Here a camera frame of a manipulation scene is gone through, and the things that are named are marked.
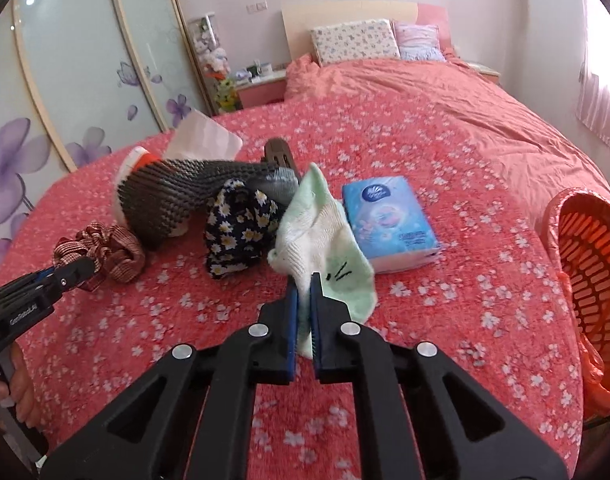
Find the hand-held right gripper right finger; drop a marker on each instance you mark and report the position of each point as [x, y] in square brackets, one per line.
[317, 332]

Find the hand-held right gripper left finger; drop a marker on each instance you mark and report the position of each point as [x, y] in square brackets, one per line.
[291, 332]

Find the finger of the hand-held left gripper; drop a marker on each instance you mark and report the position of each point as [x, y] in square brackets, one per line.
[72, 274]
[44, 275]

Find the brown plaid scrunchie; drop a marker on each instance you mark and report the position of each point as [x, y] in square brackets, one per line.
[120, 255]

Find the light green sock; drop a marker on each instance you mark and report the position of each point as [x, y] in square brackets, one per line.
[310, 225]

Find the grey patterned sock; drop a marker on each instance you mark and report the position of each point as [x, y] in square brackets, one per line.
[155, 195]

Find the dark daisy print sock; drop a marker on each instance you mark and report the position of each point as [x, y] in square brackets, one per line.
[230, 230]

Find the blue tissue packet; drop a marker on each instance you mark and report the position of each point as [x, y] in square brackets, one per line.
[390, 220]

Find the brown hair clip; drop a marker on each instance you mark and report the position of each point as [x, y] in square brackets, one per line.
[277, 152]

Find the white paper tissue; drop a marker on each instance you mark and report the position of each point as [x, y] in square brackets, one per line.
[200, 135]

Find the orange plastic basket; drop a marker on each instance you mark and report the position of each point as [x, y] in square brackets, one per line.
[590, 260]

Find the person's left hand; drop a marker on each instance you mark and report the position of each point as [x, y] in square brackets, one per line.
[22, 390]

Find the red floral bedspread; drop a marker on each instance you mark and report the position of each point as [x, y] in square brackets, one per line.
[435, 310]

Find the wardrobe with purple flower doors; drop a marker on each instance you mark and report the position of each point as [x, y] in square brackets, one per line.
[75, 60]

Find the pink and white nightstand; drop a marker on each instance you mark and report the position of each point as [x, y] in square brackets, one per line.
[260, 92]

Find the clear tube of plush toys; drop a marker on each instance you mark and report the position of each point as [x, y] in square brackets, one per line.
[217, 60]

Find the small stack of papers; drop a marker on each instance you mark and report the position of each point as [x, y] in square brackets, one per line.
[244, 76]

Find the white mug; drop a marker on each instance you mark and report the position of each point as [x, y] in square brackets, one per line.
[266, 69]

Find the orange duvet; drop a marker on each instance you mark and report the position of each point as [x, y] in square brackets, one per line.
[435, 95]

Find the floral print pillow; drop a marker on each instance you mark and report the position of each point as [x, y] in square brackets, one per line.
[355, 40]

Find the pink striped pillow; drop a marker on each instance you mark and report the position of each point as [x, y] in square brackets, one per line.
[420, 40]

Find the beige bedside table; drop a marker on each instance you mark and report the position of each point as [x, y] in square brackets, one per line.
[485, 71]

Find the beige and pink headboard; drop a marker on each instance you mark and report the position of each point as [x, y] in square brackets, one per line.
[305, 20]

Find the pink curtain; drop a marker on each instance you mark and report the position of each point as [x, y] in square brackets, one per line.
[602, 100]

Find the white wall socket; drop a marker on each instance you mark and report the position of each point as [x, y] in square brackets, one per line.
[257, 7]

